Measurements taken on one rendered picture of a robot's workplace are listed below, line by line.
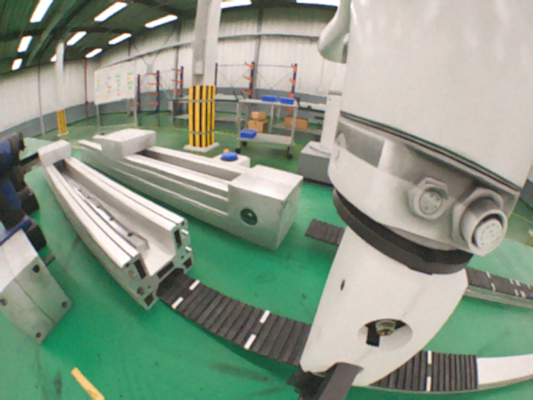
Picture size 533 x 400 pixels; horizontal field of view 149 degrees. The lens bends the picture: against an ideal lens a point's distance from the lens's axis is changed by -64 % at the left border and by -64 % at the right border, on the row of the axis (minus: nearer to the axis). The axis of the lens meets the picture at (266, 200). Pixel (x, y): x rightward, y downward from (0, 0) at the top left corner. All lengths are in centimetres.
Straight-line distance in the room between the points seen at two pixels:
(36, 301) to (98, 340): 9
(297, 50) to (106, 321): 810
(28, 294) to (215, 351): 23
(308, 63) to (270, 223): 774
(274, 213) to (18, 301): 37
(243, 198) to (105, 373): 30
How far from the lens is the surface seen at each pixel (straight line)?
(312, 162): 59
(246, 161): 52
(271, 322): 23
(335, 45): 67
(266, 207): 29
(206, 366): 24
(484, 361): 36
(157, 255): 27
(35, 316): 32
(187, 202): 39
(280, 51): 821
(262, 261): 31
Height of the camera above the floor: 101
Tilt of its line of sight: 30 degrees down
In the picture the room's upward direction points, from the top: 6 degrees clockwise
